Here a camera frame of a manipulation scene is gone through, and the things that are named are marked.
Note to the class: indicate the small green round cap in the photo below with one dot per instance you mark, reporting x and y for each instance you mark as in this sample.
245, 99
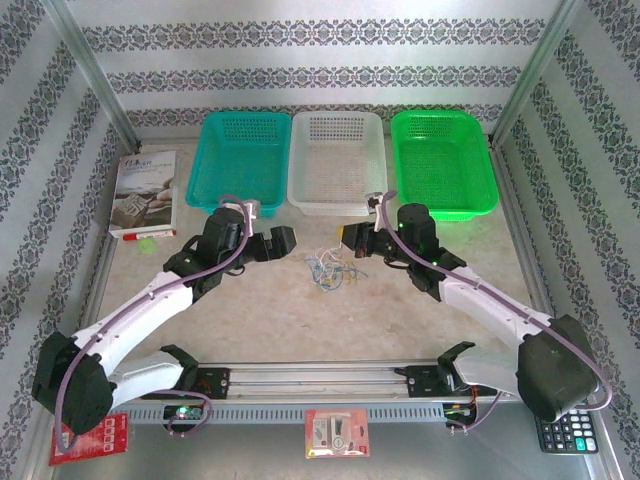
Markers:
147, 246

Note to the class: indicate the black desk calculator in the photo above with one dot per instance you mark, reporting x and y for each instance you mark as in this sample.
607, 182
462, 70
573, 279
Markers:
567, 435

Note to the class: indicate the red usb drive blister pack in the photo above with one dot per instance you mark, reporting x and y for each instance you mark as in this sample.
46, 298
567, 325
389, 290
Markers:
337, 432

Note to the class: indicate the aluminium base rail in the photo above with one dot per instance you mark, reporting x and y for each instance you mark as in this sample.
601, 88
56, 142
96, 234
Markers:
320, 380

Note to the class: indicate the white plastic basket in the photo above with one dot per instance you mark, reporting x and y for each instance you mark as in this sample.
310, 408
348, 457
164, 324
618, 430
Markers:
337, 165

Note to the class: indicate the paperback book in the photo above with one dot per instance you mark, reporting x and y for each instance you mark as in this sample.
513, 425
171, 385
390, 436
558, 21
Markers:
145, 190

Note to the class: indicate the small circuit board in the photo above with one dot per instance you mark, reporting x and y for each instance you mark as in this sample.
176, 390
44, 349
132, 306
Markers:
182, 413
457, 411

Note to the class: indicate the red marker pen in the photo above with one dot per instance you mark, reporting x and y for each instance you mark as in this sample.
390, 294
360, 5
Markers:
150, 235

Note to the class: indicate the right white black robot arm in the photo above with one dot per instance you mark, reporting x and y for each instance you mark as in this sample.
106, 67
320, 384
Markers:
490, 300

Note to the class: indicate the teal plastic basket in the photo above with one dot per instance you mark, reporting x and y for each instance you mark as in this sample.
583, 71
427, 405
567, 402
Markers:
240, 165

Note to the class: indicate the red card package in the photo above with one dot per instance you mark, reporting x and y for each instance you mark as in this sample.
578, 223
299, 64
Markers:
107, 440

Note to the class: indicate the green plastic basket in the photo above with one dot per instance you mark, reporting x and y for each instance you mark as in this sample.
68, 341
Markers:
440, 165

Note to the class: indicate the aluminium frame post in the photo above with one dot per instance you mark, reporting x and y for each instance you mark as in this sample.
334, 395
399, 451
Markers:
97, 75
534, 75

